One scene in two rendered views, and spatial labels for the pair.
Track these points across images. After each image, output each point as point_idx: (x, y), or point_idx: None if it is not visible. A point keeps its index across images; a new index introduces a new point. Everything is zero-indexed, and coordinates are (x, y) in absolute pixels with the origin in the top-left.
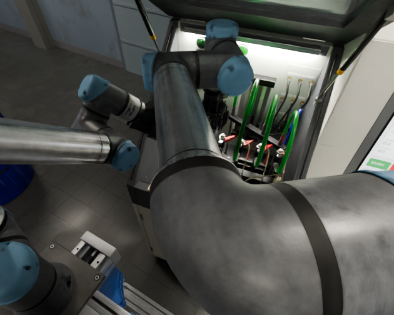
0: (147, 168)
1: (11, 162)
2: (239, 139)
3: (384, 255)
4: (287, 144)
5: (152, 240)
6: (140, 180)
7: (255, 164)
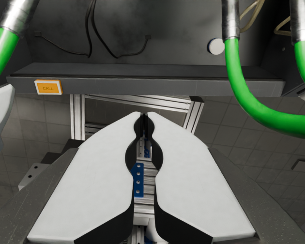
0: None
1: None
2: (303, 138)
3: None
4: None
5: None
6: (7, 67)
7: None
